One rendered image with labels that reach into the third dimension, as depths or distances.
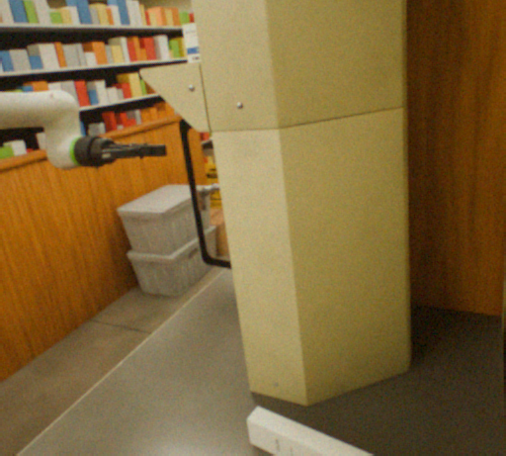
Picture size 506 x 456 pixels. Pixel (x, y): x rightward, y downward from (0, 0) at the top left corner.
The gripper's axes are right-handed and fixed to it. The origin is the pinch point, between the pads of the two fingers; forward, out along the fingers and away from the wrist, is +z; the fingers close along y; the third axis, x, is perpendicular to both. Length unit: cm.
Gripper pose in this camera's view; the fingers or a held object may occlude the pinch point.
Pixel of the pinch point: (154, 150)
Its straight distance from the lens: 124.4
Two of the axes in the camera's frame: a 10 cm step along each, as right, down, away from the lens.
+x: 1.1, 9.5, 3.0
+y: 4.5, -3.2, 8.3
